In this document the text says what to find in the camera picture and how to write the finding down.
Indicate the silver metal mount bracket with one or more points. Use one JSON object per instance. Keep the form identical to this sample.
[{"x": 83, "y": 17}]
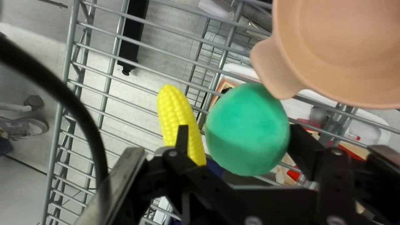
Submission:
[{"x": 113, "y": 187}]

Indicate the yellow toy corn cob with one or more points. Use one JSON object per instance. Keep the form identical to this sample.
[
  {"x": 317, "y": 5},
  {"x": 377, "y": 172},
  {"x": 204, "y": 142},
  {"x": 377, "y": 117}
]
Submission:
[{"x": 173, "y": 112}]

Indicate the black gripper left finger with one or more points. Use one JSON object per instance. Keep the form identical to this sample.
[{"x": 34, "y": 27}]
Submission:
[{"x": 183, "y": 157}]

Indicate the green soft ball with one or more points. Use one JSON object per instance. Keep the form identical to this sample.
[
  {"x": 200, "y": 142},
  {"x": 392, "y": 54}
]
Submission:
[{"x": 248, "y": 129}]

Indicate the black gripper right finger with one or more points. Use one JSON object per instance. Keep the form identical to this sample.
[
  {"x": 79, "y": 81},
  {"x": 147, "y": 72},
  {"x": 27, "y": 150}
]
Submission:
[{"x": 320, "y": 166}]

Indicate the grey caster wheel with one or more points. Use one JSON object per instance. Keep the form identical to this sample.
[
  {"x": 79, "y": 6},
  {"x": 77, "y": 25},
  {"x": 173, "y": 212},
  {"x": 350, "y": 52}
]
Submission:
[{"x": 25, "y": 125}]

